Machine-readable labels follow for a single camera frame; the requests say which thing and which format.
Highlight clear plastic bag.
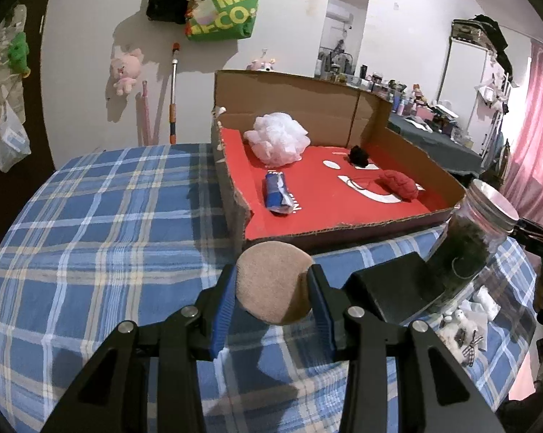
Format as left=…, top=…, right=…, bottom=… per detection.
left=0, top=104, right=31, bottom=173

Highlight white gauze cloth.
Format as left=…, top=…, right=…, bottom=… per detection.
left=472, top=286, right=502, bottom=321

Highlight white wardrobe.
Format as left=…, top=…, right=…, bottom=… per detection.
left=438, top=38, right=511, bottom=145

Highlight pink plush toy white face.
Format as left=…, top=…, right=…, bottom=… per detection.
left=247, top=56, right=277, bottom=73

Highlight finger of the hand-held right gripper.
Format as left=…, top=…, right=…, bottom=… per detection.
left=513, top=218, right=543, bottom=253

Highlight white mesh bath pouf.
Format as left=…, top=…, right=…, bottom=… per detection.
left=242, top=112, right=310, bottom=167

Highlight white plush toy checkered bow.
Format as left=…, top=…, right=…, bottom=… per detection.
left=436, top=309, right=486, bottom=366

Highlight green plush toy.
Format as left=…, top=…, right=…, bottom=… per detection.
left=7, top=31, right=31, bottom=75

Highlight desk with dark green cloth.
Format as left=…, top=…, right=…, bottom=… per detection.
left=386, top=110, right=495, bottom=176

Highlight red rabbit towel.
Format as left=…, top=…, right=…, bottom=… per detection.
left=377, top=170, right=426, bottom=201

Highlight pink curtain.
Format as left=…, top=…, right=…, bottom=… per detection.
left=501, top=38, right=543, bottom=235

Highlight pink umbrella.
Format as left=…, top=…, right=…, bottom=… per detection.
left=138, top=80, right=152, bottom=145

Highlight blue plaid blanket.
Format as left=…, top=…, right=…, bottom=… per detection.
left=0, top=143, right=543, bottom=433

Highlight dark bag on wardrobe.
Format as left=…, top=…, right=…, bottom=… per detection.
left=452, top=14, right=511, bottom=68

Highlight black rectangular block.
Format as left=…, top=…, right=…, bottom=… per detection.
left=342, top=253, right=439, bottom=325

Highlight black scrunchie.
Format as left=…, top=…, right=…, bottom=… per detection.
left=347, top=145, right=370, bottom=167

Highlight cardboard box red inside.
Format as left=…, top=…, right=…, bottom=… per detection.
left=210, top=69, right=467, bottom=253

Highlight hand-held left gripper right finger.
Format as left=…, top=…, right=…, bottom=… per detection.
left=308, top=264, right=507, bottom=433

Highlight green tote bag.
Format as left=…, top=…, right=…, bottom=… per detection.
left=184, top=0, right=261, bottom=41

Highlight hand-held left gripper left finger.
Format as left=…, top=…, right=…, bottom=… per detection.
left=41, top=264, right=236, bottom=433

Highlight white orange mop pole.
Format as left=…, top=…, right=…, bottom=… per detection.
left=169, top=42, right=183, bottom=145

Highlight wall mirror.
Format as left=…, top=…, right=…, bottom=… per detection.
left=314, top=0, right=372, bottom=79

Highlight clutter of cosmetic bottles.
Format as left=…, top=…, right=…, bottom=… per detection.
left=317, top=61, right=475, bottom=145

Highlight tan round powder puff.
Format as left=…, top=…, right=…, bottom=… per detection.
left=234, top=242, right=315, bottom=325

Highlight dark wooden door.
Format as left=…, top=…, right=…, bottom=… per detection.
left=0, top=0, right=60, bottom=253

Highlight large glass jar metal lid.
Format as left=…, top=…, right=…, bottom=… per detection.
left=427, top=179, right=520, bottom=314

